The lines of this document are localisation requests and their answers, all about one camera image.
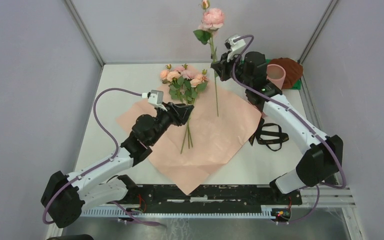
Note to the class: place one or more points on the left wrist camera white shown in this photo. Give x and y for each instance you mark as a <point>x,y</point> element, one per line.
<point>155,98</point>

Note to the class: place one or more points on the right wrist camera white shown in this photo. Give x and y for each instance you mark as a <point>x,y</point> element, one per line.
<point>234,44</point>

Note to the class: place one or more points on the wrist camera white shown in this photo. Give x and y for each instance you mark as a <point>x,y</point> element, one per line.
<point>155,98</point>
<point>234,44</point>

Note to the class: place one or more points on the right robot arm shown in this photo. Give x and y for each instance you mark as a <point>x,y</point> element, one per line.
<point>321,154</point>

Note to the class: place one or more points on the green cloth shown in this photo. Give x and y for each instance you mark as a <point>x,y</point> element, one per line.
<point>253,75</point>

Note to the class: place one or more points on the brown cloth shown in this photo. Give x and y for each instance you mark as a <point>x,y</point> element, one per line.
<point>294,72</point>

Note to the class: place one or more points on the aluminium rail frame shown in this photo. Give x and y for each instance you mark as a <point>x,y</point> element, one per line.
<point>328,195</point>

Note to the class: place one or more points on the blue slotted cable duct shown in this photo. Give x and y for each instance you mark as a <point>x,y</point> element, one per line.
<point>116,212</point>

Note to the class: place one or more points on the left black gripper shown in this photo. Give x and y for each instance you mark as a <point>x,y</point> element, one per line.
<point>178,113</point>

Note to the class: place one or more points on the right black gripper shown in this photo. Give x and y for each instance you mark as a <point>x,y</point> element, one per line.
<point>221,67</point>

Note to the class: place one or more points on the black ribbon gold lettering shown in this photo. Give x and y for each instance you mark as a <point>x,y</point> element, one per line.
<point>270,135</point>

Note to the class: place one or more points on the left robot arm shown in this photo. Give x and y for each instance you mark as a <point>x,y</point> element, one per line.
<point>67,196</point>

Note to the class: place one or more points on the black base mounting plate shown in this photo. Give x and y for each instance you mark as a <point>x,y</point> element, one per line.
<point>204,208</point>

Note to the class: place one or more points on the pink flower stem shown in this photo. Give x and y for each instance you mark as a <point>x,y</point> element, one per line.
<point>212,20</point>
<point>187,138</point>

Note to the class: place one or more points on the peach flower stem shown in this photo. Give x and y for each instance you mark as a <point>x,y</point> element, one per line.
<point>195,83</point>
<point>173,78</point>

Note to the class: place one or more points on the pink flower bouquet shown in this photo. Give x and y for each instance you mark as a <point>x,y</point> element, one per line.
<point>221,124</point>

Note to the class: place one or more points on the pink cylindrical vase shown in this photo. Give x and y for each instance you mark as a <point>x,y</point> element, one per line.
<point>276,74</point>

